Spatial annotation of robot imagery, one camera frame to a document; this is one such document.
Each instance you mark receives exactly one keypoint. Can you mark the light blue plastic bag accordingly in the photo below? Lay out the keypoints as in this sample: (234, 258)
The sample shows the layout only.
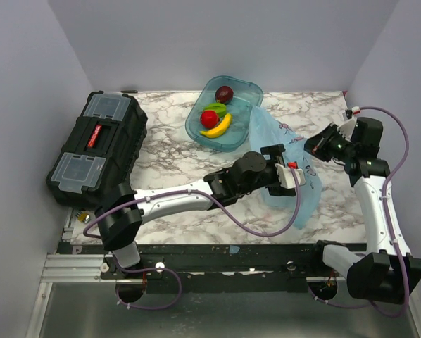
(265, 130)

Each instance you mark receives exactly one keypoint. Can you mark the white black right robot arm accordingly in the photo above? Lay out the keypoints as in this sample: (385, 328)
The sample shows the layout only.
(388, 271)

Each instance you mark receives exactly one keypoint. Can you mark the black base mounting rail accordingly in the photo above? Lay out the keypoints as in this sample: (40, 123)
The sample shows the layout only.
(212, 268)

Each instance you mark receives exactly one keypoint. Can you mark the small yellow metal object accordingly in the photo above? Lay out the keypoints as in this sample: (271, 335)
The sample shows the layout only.
(83, 216)

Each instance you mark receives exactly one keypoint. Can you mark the green fake starfruit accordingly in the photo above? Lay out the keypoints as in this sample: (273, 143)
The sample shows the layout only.
(219, 108)

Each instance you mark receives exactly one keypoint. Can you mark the teal transparent plastic tray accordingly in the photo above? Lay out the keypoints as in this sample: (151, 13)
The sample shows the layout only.
(247, 96)

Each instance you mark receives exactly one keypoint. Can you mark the black plastic toolbox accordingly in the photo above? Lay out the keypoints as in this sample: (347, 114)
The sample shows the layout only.
(100, 151)

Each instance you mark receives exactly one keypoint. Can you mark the yellow fake banana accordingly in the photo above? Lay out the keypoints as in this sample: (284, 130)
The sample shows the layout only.
(220, 129)

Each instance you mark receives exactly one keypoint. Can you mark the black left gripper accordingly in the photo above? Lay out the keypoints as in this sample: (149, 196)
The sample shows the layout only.
(275, 155)

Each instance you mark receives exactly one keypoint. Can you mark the red fake apple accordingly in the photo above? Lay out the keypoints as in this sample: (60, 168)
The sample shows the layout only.
(209, 119)

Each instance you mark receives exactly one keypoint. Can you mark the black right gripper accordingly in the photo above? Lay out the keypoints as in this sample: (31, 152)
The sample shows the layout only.
(317, 145)

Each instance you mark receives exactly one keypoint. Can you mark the aluminium extrusion rail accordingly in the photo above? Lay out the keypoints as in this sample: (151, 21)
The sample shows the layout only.
(72, 268)

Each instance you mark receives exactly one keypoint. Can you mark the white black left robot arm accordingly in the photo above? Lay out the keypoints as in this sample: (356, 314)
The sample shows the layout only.
(123, 211)

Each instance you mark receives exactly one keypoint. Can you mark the dark red fake fruit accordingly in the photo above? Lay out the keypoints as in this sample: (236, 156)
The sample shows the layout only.
(224, 94)

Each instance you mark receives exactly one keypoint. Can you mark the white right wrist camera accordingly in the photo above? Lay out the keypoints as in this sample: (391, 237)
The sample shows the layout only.
(347, 127)

